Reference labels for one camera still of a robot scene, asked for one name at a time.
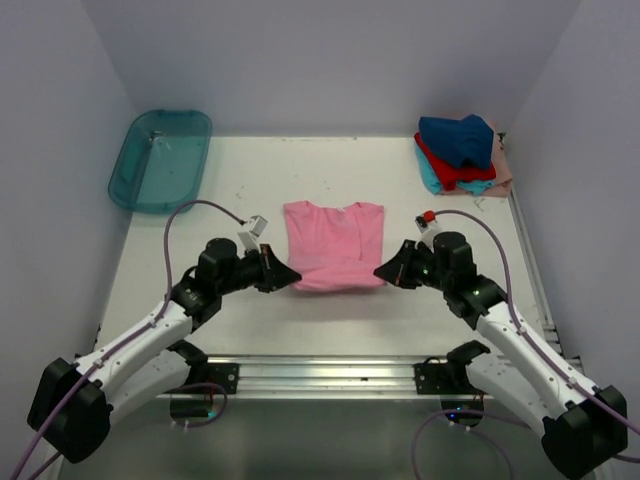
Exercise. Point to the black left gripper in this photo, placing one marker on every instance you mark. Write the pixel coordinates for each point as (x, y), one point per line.
(273, 273)

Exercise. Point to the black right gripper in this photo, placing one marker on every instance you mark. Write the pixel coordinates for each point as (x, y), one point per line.
(397, 270)

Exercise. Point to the pink t-shirt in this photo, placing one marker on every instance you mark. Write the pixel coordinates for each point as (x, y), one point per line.
(335, 249)

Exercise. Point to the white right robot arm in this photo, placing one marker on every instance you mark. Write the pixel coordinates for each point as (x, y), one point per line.
(580, 425)

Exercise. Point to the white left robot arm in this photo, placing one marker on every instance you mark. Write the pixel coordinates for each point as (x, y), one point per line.
(76, 403)

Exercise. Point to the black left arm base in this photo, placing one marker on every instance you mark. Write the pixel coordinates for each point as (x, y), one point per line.
(224, 374)

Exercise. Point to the light blue folded t-shirt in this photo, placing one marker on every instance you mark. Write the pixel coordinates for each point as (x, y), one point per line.
(440, 178)

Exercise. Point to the red folded t-shirt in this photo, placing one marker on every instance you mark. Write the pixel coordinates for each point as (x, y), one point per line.
(490, 173)

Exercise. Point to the beige folded t-shirt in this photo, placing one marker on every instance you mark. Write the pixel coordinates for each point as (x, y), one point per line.
(502, 185)

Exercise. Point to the dark blue folded t-shirt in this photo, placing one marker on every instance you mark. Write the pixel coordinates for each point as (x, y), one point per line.
(461, 143)

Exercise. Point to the teal plastic bin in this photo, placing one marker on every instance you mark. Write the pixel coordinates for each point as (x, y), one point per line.
(161, 161)

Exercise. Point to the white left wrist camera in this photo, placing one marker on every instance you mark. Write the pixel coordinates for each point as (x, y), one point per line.
(250, 232)

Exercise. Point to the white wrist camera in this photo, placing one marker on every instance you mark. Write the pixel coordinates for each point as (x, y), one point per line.
(428, 228)
(250, 232)

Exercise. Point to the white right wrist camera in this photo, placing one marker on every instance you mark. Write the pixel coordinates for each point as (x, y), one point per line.
(428, 228)

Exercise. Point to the aluminium mounting rail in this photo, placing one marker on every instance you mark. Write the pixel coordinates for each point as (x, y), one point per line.
(294, 377)

